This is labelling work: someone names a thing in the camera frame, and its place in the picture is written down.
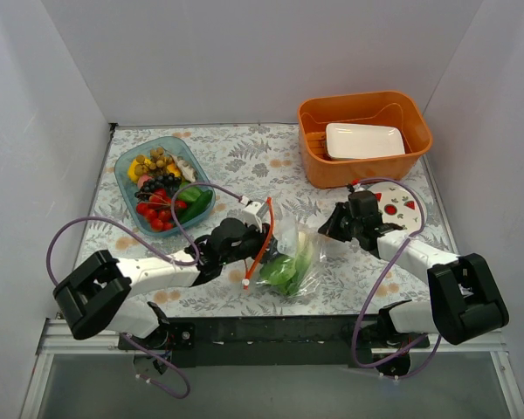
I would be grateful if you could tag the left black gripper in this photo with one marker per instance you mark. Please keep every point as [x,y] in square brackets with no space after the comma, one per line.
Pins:
[265,238]

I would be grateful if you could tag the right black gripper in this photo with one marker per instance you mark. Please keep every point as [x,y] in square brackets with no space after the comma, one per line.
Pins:
[340,223]

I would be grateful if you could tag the green fake lettuce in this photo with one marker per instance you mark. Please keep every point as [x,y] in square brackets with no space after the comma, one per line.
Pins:
[294,276]

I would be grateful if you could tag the clear zip top bag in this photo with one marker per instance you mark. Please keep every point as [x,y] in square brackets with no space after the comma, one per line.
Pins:
[274,214]

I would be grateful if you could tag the green fake cucumber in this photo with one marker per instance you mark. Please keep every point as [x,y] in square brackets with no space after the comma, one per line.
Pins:
[197,208]

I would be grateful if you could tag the dark fake blueberries bunch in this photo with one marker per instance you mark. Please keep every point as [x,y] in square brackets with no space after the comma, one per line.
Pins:
[164,185]

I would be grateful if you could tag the brown fake nuts cluster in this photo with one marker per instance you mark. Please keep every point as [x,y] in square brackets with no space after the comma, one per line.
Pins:
[159,161]

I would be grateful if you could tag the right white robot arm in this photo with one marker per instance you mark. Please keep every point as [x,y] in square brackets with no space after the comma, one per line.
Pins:
[465,301]

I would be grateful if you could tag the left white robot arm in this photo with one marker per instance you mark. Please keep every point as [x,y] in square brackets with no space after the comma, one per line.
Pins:
[98,294]

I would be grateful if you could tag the green fake bell pepper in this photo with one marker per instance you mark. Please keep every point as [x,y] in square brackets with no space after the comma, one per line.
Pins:
[190,195]

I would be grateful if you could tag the grey fake oyster shell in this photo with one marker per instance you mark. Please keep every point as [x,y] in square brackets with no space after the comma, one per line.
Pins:
[188,172]

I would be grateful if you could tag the red fake cherries bunch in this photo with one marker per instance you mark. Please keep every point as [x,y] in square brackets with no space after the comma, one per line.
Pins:
[156,211]

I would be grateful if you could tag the yellow orange fake fruit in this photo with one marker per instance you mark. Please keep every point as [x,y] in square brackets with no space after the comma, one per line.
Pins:
[174,170]

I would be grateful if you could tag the pink fake peach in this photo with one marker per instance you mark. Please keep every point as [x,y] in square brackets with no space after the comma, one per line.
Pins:
[142,180]

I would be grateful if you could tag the yellow fake pepper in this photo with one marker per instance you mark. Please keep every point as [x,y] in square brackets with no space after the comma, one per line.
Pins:
[138,168]

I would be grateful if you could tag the round strawberry pattern plate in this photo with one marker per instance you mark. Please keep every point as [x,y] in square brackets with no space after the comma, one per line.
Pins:
[398,206]

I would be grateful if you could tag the floral patterned table mat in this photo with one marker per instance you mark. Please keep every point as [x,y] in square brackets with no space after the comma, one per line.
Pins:
[258,161]

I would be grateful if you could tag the white rectangular plate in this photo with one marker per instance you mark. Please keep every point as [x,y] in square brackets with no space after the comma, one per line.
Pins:
[350,141]

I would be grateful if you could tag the orange plastic basket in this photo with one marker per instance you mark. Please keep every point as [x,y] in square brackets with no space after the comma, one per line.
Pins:
[386,108]

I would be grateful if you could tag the blue transparent tray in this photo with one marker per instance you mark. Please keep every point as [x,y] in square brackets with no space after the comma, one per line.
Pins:
[171,146]

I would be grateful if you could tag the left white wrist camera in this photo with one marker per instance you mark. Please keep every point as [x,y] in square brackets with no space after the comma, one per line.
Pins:
[253,212]

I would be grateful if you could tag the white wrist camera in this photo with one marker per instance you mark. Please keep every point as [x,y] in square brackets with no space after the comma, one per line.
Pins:
[355,186]
[253,212]

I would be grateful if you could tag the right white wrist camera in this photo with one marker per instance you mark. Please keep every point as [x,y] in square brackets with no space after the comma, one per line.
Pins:
[355,186]

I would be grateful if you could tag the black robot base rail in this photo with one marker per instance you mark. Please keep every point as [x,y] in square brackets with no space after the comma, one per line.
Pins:
[257,341]

